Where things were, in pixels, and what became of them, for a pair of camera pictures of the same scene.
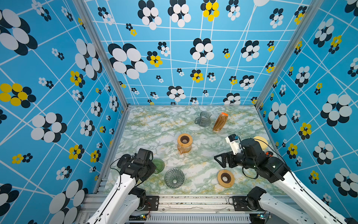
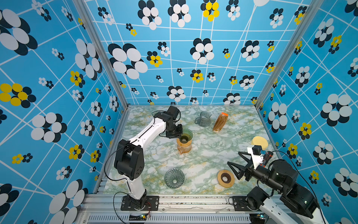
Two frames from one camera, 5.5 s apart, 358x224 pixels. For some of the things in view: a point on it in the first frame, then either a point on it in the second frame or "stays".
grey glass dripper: x=174 y=178 stays
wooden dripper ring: x=184 y=140 stays
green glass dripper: x=160 y=164 to x=187 y=136
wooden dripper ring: x=225 y=178 stays
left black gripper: x=153 y=167 to x=178 y=134
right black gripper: x=230 y=155 to x=243 y=169
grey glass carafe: x=204 y=120 stays
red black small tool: x=269 y=154 stays
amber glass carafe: x=184 y=150 stays
